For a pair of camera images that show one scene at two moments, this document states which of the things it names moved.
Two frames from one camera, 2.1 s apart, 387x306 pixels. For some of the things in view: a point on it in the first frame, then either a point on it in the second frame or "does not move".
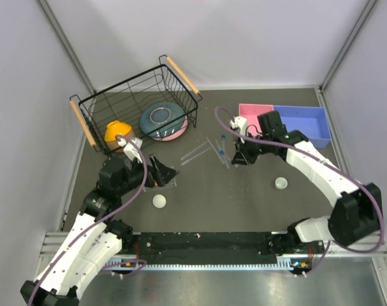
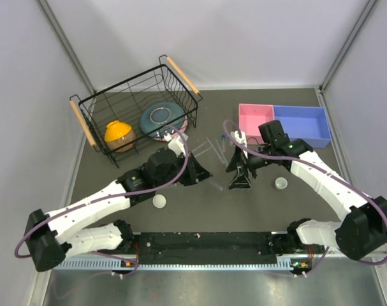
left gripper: x=159 y=173 to x=196 y=172
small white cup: x=280 y=183 does not move
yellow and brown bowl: x=116 y=128 does not move
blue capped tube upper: x=223 y=137 does not move
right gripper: x=238 y=158 to x=236 y=160
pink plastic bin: x=251 y=111 does not move
